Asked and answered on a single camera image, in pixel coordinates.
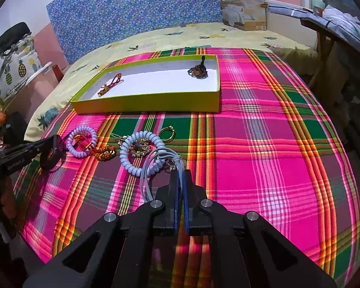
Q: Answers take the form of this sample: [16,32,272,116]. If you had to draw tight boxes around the red string gold bracelet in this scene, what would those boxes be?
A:
[73,134,118,161]

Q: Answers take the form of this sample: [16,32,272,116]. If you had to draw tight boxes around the pineapple print pillow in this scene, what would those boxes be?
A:
[0,34,44,103]

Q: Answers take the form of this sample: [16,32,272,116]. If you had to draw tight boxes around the gold chain bracelet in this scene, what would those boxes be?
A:
[129,139,152,158]

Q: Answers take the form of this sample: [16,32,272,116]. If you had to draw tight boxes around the blue grey striped cloth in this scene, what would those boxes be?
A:
[268,1,360,55]

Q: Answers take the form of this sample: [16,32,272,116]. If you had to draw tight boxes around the purple spiral hair tie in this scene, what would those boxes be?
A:
[66,126,98,159]

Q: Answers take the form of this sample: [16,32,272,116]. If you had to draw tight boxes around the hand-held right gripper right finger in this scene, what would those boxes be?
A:
[182,169,338,288]

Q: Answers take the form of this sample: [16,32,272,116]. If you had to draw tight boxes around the yellow-green cardboard box tray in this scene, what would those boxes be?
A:
[70,54,221,115]

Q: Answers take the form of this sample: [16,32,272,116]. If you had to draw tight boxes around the pink storage box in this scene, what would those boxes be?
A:
[5,61,64,121]

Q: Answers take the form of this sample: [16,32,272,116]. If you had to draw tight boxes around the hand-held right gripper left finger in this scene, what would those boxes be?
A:
[22,171,181,288]

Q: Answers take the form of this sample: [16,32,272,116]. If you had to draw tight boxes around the bedding set package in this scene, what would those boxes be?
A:
[216,0,269,32]

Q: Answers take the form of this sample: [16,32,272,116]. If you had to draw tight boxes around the red-gold hair clip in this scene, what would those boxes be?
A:
[97,73,124,97]

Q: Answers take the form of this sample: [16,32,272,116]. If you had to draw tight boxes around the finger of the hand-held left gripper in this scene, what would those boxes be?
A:
[0,150,48,165]
[0,136,62,156]

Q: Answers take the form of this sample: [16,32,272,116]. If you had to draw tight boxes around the black bag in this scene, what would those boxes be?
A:
[0,22,32,52]

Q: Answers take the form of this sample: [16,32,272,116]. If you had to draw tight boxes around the gold ring hair tie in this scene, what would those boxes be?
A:
[158,126,177,143]

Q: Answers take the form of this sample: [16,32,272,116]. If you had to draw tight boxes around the black hair band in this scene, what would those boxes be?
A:
[40,137,68,170]

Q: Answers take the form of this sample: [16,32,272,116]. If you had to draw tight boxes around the gold hair clip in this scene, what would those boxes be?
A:
[111,132,130,143]

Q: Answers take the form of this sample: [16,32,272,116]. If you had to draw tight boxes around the yellow pineapple print bedsheet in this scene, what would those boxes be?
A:
[24,22,318,142]

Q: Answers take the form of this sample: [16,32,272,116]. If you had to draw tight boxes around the grey elastic hair ties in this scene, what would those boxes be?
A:
[139,148,184,206]

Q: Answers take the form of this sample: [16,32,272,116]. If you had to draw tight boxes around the white plastic bag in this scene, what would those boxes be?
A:
[322,4,360,37]

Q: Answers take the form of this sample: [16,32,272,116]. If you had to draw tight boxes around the light blue spiral hair tie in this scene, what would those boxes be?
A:
[119,130,166,177]

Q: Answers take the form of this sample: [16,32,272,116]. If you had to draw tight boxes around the wooden table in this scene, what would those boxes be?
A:
[300,17,360,91]

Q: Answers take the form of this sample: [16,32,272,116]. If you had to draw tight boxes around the blue floral headboard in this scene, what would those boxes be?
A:
[46,0,239,65]

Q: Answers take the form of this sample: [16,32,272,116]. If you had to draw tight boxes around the brown hair claw clip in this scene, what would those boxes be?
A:
[187,55,209,79]

